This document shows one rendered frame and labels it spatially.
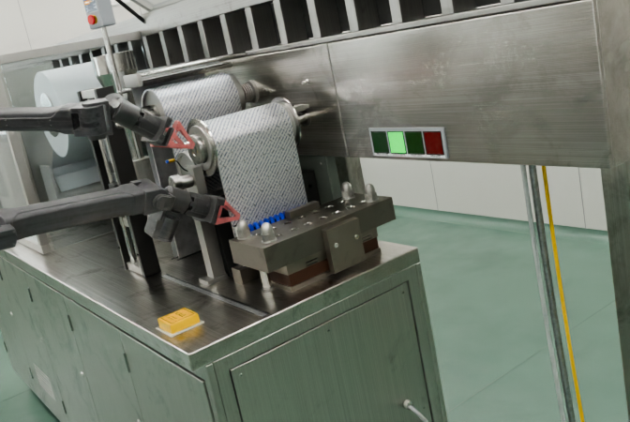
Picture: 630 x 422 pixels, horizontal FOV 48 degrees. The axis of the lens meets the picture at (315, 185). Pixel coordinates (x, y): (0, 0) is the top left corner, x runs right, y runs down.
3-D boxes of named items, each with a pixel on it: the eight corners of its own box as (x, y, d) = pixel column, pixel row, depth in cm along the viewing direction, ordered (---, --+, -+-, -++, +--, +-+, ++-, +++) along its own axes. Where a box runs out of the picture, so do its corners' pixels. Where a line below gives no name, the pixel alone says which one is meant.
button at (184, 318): (159, 328, 160) (157, 318, 160) (187, 316, 164) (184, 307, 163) (172, 335, 154) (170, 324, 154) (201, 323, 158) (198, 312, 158)
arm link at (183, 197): (171, 188, 163) (162, 181, 167) (159, 216, 164) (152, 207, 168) (197, 196, 167) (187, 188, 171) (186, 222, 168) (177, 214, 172)
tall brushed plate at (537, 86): (67, 145, 374) (51, 89, 368) (115, 133, 389) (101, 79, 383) (605, 173, 124) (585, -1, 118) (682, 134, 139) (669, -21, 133)
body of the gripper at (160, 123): (164, 143, 165) (137, 130, 161) (146, 143, 173) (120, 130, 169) (174, 119, 166) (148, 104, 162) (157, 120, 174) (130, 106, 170)
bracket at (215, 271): (198, 283, 186) (170, 171, 179) (218, 275, 189) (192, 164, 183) (206, 287, 182) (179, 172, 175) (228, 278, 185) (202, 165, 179)
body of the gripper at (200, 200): (217, 224, 169) (190, 217, 164) (198, 219, 177) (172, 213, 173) (224, 198, 169) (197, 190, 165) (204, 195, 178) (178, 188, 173)
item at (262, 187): (234, 239, 178) (217, 168, 174) (308, 211, 191) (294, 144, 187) (235, 239, 177) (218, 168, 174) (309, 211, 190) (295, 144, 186)
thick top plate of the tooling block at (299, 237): (233, 263, 173) (228, 239, 172) (356, 213, 195) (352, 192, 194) (268, 273, 160) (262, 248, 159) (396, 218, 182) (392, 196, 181)
